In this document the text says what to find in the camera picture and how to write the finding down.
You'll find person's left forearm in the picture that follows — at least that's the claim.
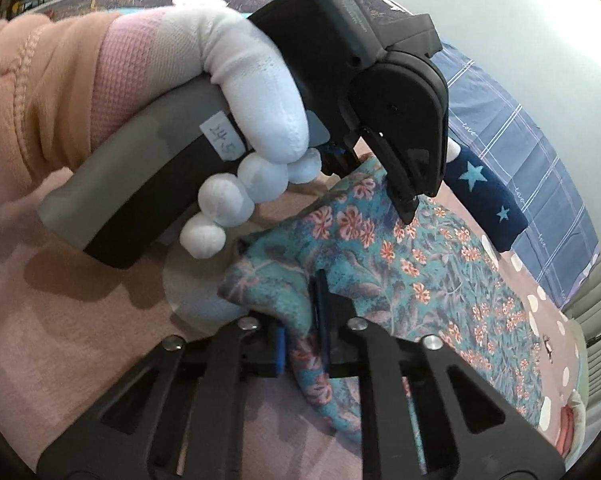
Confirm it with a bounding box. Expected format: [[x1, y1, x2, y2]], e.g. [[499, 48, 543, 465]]
[[0, 7, 206, 201]]

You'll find teal floral garment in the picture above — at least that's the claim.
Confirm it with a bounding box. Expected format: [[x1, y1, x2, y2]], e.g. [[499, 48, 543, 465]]
[[218, 152, 556, 476]]

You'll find pink dotted blanket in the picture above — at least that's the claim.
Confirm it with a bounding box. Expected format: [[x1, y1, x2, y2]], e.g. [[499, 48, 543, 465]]
[[0, 152, 581, 480]]

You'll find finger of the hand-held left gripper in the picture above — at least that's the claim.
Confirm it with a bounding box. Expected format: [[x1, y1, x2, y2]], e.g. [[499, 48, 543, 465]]
[[323, 142, 363, 178], [355, 125, 423, 226]]

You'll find navy star print garment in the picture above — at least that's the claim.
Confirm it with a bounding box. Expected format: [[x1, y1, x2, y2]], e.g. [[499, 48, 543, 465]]
[[445, 140, 528, 256]]

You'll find pink and cream cushion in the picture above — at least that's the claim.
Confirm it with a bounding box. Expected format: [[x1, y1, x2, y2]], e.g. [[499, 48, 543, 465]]
[[555, 390, 588, 461]]

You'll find light green bedsheet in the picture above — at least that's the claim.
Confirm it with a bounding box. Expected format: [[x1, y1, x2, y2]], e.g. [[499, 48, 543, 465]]
[[560, 317, 593, 401]]

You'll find blue striped bedding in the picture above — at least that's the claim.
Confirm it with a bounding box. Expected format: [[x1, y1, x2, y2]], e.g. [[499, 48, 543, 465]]
[[430, 35, 601, 311]]

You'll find person's left hand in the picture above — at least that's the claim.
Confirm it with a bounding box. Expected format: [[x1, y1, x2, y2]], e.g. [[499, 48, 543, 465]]
[[153, 0, 323, 261]]

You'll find grey pleated curtain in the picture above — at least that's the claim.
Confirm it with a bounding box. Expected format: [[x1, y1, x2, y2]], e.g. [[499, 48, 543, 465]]
[[563, 240, 601, 351]]

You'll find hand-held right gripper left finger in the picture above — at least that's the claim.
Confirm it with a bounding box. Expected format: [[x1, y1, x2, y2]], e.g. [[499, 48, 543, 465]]
[[35, 317, 301, 480]]

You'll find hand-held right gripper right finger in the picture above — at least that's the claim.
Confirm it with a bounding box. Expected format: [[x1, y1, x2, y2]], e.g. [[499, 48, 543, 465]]
[[313, 269, 566, 480]]

